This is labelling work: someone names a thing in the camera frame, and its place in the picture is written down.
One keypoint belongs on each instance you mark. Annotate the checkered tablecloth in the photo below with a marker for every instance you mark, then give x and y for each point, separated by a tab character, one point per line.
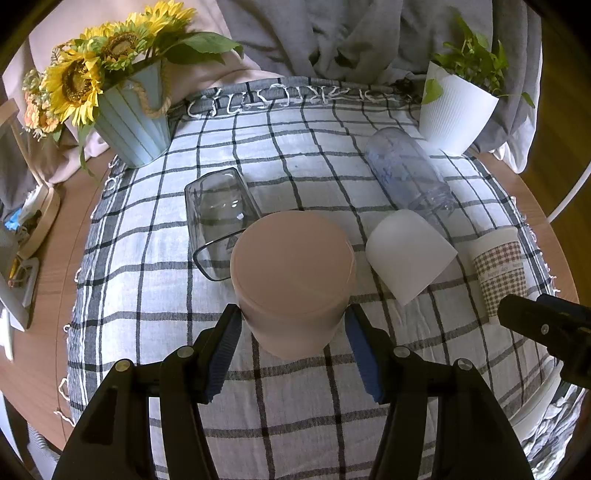
295	230

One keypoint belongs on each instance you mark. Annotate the white picture frame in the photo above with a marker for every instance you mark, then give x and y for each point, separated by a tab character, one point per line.
18	286

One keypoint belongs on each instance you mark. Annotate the grey blanket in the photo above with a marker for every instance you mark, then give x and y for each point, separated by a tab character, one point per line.
378	37

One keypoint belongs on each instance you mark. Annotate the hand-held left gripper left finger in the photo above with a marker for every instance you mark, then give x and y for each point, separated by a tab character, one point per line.
223	355

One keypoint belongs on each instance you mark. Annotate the white frosted cup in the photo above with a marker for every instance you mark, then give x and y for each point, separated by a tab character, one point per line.
408	254

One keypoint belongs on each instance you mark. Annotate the houndstooth paper cup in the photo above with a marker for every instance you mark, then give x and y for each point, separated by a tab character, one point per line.
501	272

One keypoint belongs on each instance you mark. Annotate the artificial sunflower bouquet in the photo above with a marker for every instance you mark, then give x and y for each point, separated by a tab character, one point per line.
92	64

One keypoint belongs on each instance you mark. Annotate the clear grey plastic cup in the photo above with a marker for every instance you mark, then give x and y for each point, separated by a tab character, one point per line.
216	217

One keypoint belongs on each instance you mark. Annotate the white ribbed plant pot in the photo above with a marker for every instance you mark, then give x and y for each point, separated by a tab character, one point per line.
455	110

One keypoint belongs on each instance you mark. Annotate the pink cup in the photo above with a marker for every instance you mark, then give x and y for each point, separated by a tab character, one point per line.
292	281

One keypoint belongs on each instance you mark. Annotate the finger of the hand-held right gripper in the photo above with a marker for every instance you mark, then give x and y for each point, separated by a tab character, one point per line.
545	330

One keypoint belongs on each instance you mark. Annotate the green leafy plant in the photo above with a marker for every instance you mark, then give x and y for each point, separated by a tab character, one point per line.
475	57

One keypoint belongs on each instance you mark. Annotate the clear blue plastic bottle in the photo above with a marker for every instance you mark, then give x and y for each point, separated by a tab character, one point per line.
406	170

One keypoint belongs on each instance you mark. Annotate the pink cloth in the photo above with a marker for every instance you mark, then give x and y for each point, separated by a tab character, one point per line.
138	69

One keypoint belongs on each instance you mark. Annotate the white curved tube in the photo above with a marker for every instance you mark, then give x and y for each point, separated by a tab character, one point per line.
570	184

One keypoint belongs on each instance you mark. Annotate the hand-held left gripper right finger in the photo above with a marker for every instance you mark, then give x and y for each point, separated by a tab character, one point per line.
364	355

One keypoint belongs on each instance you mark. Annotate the round wooden tray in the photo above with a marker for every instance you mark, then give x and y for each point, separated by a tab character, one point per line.
39	221

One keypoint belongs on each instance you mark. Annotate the light blue flower bucket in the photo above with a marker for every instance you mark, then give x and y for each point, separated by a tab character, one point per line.
134	120

